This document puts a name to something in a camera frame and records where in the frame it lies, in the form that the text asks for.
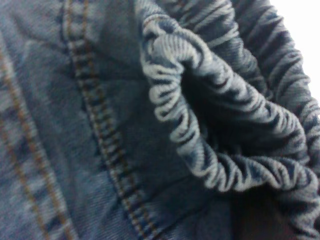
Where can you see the blue denim shorts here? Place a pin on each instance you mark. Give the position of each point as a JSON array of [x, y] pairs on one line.
[[100, 125]]

